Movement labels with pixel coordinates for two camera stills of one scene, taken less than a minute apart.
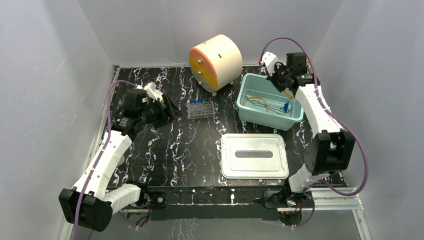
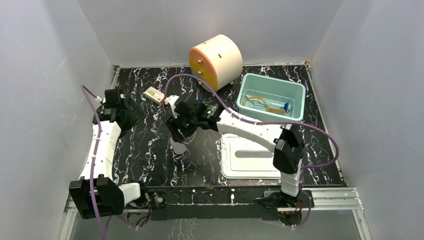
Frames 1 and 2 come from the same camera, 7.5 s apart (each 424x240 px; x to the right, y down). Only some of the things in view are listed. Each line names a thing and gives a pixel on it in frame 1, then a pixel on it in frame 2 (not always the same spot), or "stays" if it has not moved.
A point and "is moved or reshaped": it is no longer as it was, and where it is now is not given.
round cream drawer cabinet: x=216 y=63 stays
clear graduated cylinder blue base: x=285 y=105 is moved or reshaped
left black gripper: x=163 y=108 to x=131 y=114
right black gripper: x=278 y=68 to x=173 y=124
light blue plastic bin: x=260 y=102 stays
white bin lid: x=254 y=156 stays
